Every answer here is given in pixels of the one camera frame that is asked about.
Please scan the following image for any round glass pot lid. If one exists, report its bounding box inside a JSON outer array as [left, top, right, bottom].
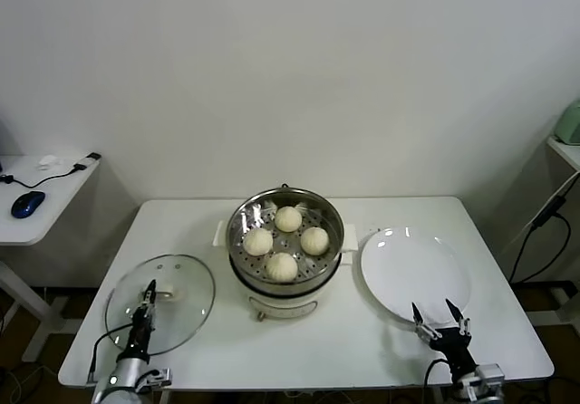
[[104, 253, 217, 357]]

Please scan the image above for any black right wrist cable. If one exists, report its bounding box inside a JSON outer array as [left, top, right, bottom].
[[424, 357, 450, 404]]

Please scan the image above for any small crumpled white object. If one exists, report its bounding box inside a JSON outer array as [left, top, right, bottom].
[[35, 154, 65, 172]]

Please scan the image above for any white steamed baozi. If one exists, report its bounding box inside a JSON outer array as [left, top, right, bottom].
[[243, 227, 275, 257], [300, 226, 330, 256], [265, 252, 299, 284], [275, 205, 304, 234]]

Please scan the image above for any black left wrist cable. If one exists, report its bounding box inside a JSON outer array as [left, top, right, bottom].
[[87, 321, 137, 385]]

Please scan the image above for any black power adapter cable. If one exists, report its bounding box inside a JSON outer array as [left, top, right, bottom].
[[508, 194, 573, 284]]

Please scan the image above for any pale green appliance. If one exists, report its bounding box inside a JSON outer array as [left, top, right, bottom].
[[554, 97, 580, 145]]

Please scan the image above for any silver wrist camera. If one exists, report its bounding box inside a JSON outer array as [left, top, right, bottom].
[[135, 367, 174, 391], [469, 362, 506, 392]]

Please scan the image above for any blue computer mouse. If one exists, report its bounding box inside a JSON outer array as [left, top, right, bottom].
[[10, 190, 47, 220]]

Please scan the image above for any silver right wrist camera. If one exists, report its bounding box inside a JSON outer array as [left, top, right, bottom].
[[469, 362, 506, 392]]

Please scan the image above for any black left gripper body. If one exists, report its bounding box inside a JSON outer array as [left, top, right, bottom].
[[127, 303, 159, 356]]

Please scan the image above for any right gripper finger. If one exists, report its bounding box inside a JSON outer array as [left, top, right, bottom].
[[444, 297, 473, 337], [410, 301, 444, 341]]

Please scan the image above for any stainless steel steamer basket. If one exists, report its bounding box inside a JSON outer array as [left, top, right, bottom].
[[226, 188, 344, 296]]

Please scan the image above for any black cable with adapter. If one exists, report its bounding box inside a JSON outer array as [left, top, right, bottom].
[[0, 151, 102, 188]]

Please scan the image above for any white side desk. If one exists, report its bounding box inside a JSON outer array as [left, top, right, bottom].
[[0, 152, 103, 363]]

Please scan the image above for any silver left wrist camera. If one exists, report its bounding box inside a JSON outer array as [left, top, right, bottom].
[[135, 367, 174, 391]]

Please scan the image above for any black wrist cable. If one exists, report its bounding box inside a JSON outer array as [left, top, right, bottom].
[[87, 321, 137, 385], [424, 357, 450, 404]]

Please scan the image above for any white desk with appliance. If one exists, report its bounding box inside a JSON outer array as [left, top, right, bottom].
[[546, 134, 580, 172]]

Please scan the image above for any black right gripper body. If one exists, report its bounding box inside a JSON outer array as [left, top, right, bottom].
[[428, 325, 478, 377]]

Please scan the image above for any round white plate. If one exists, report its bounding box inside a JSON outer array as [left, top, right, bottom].
[[360, 226, 472, 326]]

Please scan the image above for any white electric cooker base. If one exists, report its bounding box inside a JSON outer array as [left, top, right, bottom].
[[212, 219, 359, 322]]

